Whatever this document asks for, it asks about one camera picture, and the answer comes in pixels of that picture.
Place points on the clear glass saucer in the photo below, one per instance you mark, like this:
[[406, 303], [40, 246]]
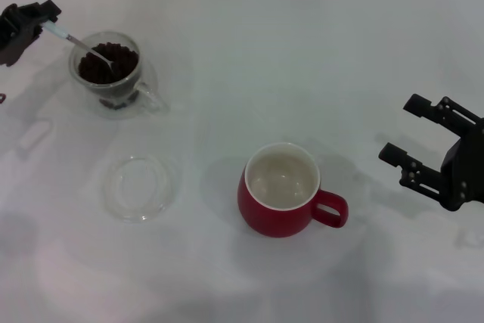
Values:
[[128, 210]]

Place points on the red ceramic mug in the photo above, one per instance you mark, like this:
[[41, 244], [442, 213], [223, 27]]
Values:
[[264, 221]]

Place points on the double-walled glass cup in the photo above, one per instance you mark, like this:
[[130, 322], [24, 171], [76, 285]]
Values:
[[113, 97]]

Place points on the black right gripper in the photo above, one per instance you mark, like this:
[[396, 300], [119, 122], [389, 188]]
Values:
[[465, 171]]

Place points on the coffee bean pile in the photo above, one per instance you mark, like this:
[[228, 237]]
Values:
[[123, 62]]

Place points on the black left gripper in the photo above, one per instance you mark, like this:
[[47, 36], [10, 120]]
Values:
[[11, 39]]

